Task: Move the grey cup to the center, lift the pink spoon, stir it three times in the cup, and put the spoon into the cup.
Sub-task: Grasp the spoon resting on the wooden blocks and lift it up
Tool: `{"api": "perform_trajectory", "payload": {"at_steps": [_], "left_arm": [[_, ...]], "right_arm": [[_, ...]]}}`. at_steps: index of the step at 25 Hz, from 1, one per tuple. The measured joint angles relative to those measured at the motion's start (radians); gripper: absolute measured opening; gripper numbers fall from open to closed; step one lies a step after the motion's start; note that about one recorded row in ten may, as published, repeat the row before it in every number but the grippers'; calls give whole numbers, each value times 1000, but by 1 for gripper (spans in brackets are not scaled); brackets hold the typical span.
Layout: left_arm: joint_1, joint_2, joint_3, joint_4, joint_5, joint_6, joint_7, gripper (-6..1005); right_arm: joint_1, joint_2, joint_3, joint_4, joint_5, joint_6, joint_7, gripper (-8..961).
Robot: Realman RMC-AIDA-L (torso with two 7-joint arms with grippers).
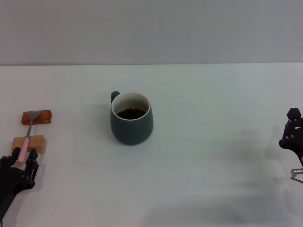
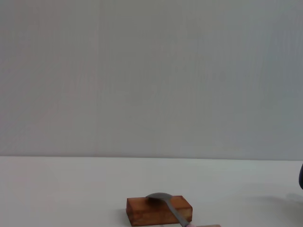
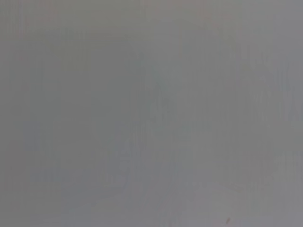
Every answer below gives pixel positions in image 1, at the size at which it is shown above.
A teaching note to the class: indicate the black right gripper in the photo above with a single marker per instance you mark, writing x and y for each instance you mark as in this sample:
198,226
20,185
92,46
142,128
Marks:
300,156

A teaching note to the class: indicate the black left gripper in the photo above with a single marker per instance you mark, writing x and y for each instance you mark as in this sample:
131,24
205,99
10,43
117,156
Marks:
11,182

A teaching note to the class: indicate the dark grey ceramic cup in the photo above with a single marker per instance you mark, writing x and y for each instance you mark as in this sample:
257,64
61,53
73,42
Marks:
131,131

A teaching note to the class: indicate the light tan wooden block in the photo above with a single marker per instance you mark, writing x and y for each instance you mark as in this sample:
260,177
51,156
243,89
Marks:
38,144

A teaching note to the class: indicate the reddish brown wooden block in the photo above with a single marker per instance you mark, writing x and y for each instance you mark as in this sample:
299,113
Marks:
45,117

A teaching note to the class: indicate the dark coffee liquid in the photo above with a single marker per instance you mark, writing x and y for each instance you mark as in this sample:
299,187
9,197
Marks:
130,114

